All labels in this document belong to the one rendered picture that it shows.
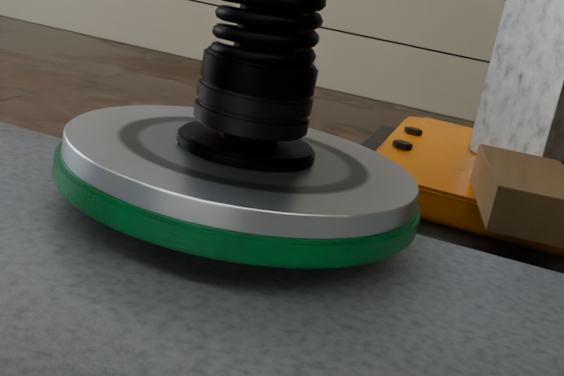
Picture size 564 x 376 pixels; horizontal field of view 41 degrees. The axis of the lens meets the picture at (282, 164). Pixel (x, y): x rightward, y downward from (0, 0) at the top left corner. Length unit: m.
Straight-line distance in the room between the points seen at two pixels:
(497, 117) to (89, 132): 0.76
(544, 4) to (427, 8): 5.30
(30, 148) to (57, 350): 0.27
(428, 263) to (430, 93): 5.93
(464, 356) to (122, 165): 0.19
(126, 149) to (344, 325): 0.15
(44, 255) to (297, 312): 0.13
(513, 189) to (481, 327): 0.39
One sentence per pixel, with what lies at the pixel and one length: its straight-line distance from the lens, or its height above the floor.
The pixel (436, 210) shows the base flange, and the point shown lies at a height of 0.76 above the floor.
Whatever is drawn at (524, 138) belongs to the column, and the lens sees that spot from 1.05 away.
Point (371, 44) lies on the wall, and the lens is 6.41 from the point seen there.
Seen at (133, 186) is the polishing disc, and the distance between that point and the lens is 0.37.
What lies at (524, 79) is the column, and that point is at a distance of 1.07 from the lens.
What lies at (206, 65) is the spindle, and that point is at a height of 0.94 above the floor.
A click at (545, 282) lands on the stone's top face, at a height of 0.85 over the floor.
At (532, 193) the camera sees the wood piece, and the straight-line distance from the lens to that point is 0.79.
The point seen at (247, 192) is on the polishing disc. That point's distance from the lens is 0.38.
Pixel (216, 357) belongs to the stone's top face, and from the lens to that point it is 0.33.
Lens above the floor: 1.01
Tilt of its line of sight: 15 degrees down
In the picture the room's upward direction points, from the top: 11 degrees clockwise
